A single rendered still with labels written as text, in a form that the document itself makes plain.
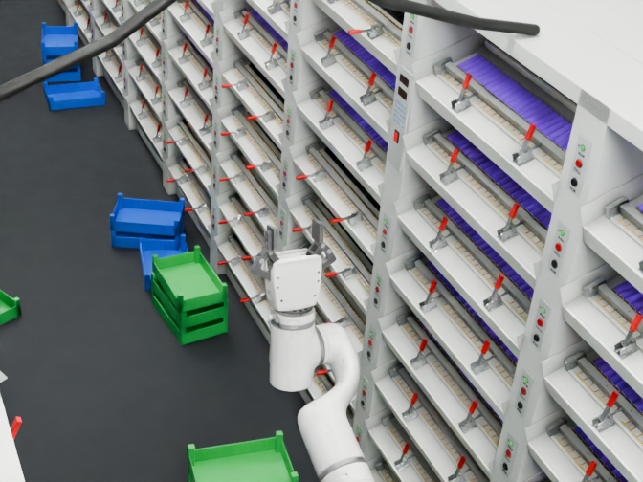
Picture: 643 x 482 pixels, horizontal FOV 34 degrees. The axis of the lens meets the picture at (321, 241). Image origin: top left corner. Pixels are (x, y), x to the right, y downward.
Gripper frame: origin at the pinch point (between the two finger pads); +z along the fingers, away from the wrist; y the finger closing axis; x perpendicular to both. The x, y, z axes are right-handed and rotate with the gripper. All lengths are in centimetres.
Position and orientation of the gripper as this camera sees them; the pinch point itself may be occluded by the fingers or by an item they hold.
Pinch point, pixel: (295, 228)
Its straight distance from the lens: 188.7
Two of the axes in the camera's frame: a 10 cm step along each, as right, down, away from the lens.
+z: 0.3, -9.4, -3.3
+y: 8.9, -1.2, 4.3
